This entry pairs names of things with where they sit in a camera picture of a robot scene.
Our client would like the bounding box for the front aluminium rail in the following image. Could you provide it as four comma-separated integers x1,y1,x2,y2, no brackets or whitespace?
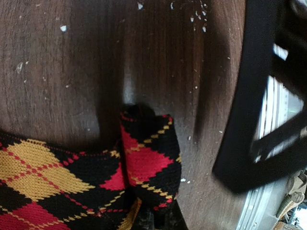
237,75,307,230

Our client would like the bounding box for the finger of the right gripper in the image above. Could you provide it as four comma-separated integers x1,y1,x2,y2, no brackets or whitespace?
212,0,307,195

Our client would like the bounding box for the black argyle sock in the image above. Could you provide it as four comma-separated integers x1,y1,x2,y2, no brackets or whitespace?
0,105,187,230

